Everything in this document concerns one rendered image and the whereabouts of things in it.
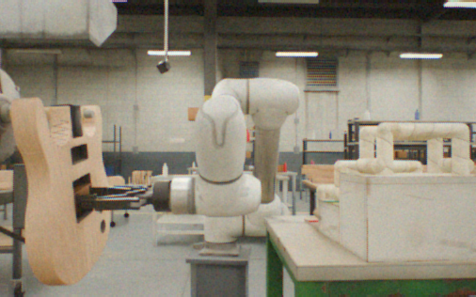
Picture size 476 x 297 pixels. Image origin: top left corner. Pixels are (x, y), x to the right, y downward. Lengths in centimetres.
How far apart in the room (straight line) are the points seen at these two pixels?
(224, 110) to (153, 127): 1153
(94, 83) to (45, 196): 1228
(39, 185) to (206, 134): 34
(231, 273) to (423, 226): 96
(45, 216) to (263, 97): 80
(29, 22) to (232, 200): 57
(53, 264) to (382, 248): 64
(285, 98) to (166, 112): 1099
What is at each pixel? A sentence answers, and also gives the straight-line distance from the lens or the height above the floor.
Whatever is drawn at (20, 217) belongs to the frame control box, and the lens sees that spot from 124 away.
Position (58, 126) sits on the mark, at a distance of 84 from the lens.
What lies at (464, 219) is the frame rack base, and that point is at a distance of 84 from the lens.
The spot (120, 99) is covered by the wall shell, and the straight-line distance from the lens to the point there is 1259.
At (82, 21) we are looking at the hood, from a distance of 82.
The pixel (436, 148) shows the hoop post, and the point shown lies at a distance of 91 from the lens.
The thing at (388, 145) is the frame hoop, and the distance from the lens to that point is 75.
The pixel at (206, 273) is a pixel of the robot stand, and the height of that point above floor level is 64.
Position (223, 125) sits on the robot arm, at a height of 120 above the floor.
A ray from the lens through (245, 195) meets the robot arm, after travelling 77.
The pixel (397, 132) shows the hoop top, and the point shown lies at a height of 119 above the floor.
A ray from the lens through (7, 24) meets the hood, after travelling 88.
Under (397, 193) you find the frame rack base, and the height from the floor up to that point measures 107.
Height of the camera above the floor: 114
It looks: 1 degrees up
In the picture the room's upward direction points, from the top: straight up
